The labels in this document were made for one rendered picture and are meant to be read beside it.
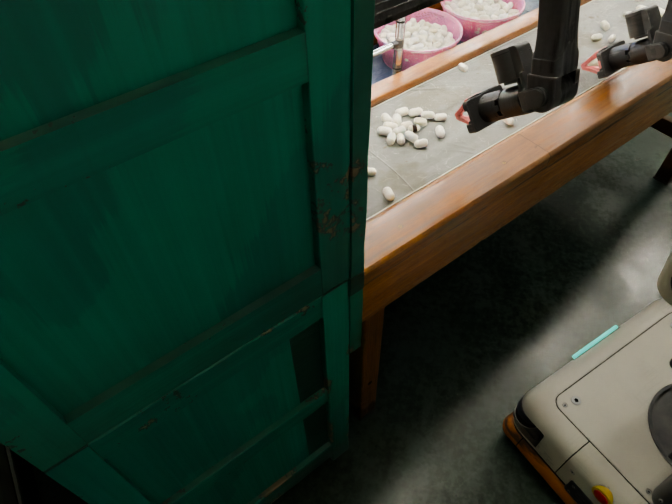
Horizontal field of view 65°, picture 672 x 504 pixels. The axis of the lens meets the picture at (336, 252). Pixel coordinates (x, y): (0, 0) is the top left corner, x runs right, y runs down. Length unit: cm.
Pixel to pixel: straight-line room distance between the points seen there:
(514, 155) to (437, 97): 30
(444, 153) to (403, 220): 27
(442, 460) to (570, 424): 39
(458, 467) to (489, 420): 18
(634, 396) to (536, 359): 39
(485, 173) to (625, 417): 71
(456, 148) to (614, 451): 81
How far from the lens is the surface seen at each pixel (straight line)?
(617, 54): 158
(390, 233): 106
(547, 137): 136
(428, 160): 127
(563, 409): 149
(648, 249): 232
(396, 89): 145
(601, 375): 157
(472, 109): 111
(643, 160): 272
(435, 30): 177
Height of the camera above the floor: 155
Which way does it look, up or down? 51 degrees down
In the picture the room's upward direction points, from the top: 2 degrees counter-clockwise
